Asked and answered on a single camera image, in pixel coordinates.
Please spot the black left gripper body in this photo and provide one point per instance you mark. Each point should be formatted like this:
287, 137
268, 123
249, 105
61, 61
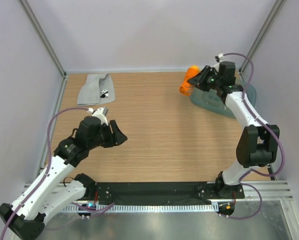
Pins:
104, 138

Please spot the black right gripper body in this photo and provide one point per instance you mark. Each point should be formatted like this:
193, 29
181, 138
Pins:
212, 83

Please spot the light grey panda towel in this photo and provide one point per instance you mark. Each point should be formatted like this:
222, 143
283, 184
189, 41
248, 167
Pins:
97, 90

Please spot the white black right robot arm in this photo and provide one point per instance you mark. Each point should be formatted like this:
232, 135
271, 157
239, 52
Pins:
257, 146

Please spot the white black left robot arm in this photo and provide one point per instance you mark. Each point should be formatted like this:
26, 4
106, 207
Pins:
28, 215

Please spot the teal transparent plastic tub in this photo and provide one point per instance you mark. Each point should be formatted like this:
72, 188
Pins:
211, 102

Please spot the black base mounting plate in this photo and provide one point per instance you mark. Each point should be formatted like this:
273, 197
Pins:
164, 193

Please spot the right aluminium corner post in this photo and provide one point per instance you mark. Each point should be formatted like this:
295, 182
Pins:
269, 20

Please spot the aluminium corner post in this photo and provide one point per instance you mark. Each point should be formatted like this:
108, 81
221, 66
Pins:
42, 36
269, 20

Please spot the white slotted cable duct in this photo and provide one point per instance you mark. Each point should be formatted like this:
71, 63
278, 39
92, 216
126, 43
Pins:
145, 209

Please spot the aluminium frame rail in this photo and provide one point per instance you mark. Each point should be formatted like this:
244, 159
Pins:
264, 190

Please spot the left aluminium corner post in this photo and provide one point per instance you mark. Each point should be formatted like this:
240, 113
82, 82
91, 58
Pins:
42, 36

